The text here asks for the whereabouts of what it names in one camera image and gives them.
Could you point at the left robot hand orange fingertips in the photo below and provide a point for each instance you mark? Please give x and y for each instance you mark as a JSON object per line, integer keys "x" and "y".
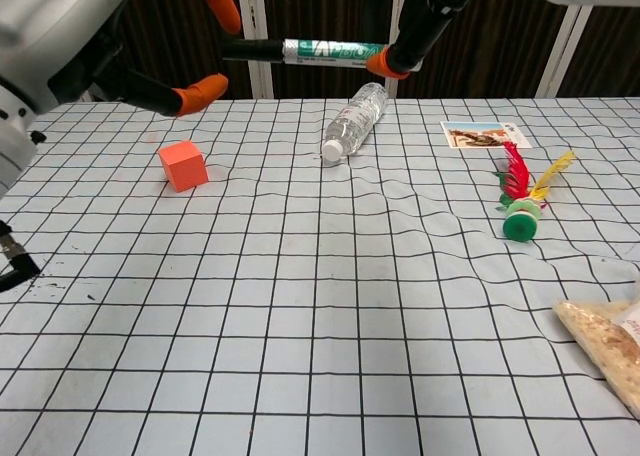
{"x": 55, "y": 31}

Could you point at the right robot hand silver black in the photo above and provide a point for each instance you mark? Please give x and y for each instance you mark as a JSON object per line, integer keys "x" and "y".
{"x": 425, "y": 26}

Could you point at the black marker cap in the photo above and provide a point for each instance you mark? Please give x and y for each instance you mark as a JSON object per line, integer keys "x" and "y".
{"x": 252, "y": 51}

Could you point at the left robot arm grey-blue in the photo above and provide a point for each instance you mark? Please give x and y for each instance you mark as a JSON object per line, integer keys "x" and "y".
{"x": 12, "y": 141}

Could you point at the clear plastic water bottle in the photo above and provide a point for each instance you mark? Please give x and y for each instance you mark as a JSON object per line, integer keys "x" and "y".
{"x": 357, "y": 118}

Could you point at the photo postcard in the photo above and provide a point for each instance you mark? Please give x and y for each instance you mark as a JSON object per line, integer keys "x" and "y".
{"x": 482, "y": 135}

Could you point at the orange cube block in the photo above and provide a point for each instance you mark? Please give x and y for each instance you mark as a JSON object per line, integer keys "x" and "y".
{"x": 184, "y": 166}

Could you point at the feather shuttlecock green base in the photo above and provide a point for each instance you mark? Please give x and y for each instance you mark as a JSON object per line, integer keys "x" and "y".
{"x": 520, "y": 216}

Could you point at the clear snack bag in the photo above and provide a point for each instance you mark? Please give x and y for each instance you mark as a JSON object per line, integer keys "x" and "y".
{"x": 605, "y": 341}

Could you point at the white metal frame beam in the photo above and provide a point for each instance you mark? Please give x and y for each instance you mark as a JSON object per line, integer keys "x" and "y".
{"x": 255, "y": 81}
{"x": 570, "y": 51}

